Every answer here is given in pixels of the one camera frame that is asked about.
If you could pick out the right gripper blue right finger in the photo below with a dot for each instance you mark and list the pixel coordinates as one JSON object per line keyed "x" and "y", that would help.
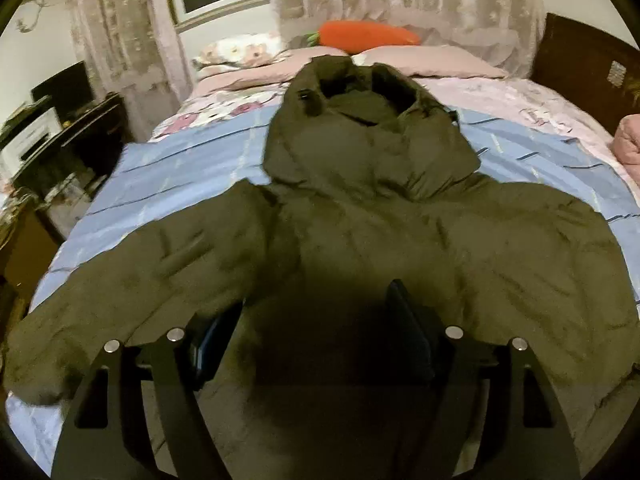
{"x": 524, "y": 431}

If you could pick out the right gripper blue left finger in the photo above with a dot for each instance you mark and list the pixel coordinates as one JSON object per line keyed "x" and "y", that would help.
{"x": 135, "y": 414}

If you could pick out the dark olive hooded puffer jacket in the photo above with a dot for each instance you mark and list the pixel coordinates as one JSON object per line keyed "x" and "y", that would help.
{"x": 350, "y": 259}

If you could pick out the brown wooden side cabinet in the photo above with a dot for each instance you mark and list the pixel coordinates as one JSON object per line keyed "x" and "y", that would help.
{"x": 29, "y": 242}

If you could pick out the white printer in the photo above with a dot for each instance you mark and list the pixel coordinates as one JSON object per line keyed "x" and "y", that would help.
{"x": 29, "y": 139}

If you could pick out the pink folded quilt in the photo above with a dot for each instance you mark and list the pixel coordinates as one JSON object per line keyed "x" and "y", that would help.
{"x": 626, "y": 145}

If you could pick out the black computer monitor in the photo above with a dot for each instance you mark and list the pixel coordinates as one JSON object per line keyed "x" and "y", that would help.
{"x": 69, "y": 91}

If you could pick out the left pink pillow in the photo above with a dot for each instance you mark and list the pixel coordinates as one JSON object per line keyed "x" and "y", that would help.
{"x": 260, "y": 70}

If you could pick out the pink pillow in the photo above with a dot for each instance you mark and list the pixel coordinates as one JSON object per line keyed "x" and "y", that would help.
{"x": 439, "y": 61}
{"x": 260, "y": 70}

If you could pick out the left pink lace curtain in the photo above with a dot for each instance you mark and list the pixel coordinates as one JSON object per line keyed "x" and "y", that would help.
{"x": 132, "y": 48}

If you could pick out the right pink pillow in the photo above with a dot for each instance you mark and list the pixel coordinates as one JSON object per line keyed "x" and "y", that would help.
{"x": 439, "y": 61}

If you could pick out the floral print pillow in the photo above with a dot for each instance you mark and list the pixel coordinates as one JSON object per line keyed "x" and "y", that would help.
{"x": 243, "y": 51}

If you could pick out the orange carrot plush toy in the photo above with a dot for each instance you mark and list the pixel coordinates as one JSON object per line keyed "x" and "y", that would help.
{"x": 354, "y": 37}

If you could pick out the dark wooden bed frame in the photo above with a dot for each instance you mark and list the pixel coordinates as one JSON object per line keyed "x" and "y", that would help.
{"x": 592, "y": 69}

